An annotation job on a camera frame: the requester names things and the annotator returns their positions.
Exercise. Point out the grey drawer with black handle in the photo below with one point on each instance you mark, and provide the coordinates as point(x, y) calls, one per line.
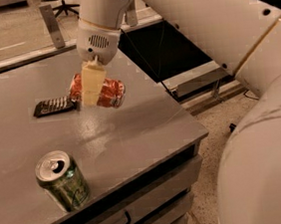
point(165, 201)

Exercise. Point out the metal railing post left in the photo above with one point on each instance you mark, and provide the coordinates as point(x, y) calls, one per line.
point(52, 26)

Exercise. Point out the dark chocolate bar wrapper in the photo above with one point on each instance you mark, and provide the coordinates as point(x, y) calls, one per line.
point(52, 106)

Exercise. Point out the black office chair left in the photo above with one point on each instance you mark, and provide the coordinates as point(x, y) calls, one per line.
point(64, 7)

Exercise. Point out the green soda can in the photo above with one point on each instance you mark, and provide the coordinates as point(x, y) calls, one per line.
point(59, 175)

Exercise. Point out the metal railing post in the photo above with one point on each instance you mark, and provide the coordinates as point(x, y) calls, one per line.
point(131, 17)
point(52, 26)

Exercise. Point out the metal railing post middle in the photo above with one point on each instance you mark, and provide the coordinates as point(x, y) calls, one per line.
point(131, 17)

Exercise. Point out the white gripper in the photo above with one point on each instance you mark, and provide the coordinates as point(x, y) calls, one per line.
point(97, 44)

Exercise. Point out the red coke can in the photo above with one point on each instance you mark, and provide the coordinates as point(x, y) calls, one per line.
point(112, 93)

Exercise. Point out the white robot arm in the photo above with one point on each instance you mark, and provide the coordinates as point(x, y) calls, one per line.
point(244, 38)

